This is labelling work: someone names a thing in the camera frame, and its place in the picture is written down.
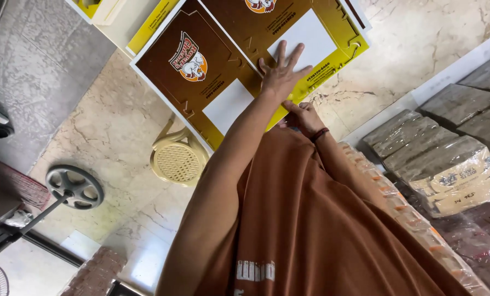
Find brown t-shirt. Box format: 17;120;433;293
193;125;471;296

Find brick red wrapped bundle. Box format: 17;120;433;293
58;246;127;296

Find heap of grey wrapped bundles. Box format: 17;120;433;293
362;46;490;171

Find grey cutting machine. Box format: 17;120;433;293
0;181;71;264

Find person's right hand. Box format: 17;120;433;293
279;100;328;139

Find row of orange cream packets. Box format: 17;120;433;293
338;142;490;296

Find person's left hand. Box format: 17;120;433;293
258;40;314;100

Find beige printed wrapped bundle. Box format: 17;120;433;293
395;136;490;218

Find dark brown wrapped bundles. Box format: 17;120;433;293
395;181;490;296

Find white yellow carton sheet stack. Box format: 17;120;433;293
65;0;127;26

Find brown yellow printed carton sheet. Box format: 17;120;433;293
130;0;266;152
199;0;370;132

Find beige plastic stool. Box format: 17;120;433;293
150;116;210;187

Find dark red wristband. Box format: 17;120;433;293
310;127;330;144

